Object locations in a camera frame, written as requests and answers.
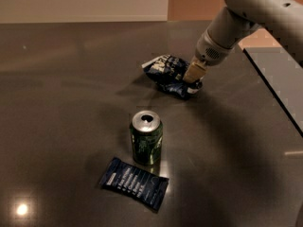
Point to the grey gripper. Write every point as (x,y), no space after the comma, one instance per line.
(208,50)

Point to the blue chip bag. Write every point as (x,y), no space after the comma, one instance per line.
(167,73)

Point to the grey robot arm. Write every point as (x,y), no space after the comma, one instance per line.
(283,19)

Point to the green soda can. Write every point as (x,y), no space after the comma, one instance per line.
(147,135)

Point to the grey side table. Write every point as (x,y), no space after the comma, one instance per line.
(283,76)

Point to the dark blue snack bar wrapper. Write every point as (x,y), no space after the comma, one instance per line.
(135,182)

